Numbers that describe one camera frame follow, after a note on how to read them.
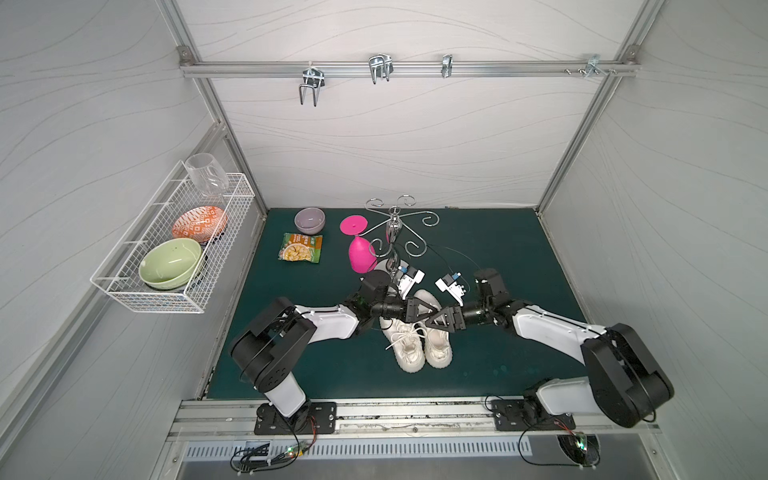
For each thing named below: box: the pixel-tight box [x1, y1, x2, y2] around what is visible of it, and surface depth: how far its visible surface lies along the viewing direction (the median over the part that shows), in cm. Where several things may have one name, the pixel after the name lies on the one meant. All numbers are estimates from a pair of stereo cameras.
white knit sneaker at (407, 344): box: [379, 316, 426, 374], surface depth 82 cm
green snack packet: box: [278, 233, 323, 264], surface depth 109 cm
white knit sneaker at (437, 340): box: [414, 289, 453, 369], surface depth 82 cm
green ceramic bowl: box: [139, 238, 202, 290], surface depth 62 cm
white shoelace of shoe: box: [385, 321, 427, 350], surface depth 84 cm
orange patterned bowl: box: [172, 206, 229, 243], surface depth 72 cm
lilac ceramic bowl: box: [294, 207, 326, 235], surface depth 113 cm
